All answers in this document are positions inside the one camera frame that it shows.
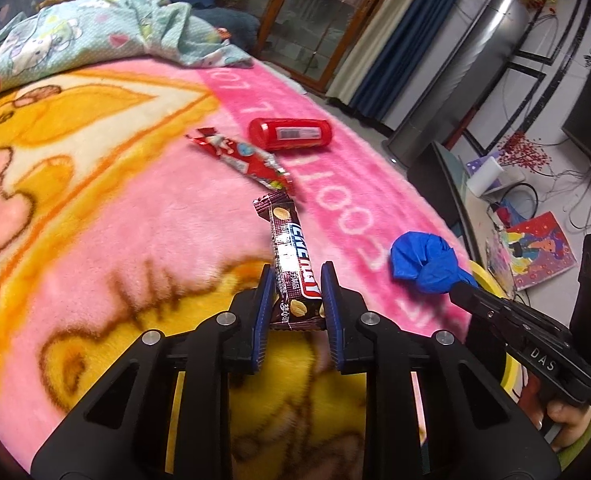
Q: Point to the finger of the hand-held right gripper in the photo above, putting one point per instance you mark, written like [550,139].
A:
[485,305]

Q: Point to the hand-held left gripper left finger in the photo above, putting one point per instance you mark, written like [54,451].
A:
[264,310]

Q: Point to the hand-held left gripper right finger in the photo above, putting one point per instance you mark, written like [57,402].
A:
[330,310]

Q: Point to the yellow rimmed black trash bin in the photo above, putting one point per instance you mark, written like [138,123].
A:
[488,280]

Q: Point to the brown chocolate bar wrapper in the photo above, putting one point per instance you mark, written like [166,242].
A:
[293,260]

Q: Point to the blue bag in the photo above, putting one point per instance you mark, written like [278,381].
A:
[425,260]

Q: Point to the person's right hand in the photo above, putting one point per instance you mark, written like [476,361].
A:
[565,420]

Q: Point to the colourful picture book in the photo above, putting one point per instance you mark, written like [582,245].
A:
[543,250]

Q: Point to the white paper towel roll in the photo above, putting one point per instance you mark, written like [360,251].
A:
[485,177]

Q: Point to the purple patterned box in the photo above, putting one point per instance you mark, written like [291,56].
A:
[478,166]

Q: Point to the red snack wrapper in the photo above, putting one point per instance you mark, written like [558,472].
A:
[240,155]

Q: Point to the red artificial flowers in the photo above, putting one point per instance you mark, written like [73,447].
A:
[523,150]

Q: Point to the pink printed blanket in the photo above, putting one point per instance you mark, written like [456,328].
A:
[125,210]

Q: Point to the red plastic jar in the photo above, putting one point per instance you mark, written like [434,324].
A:
[290,134]

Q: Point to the grey tower air conditioner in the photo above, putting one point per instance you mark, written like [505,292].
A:
[465,75]

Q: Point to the wooden glass sliding door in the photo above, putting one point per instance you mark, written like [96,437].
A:
[315,15]

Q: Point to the light blue printed quilt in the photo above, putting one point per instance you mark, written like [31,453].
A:
[75,35]

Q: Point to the black wall frame decoration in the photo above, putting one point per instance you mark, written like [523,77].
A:
[530,60]

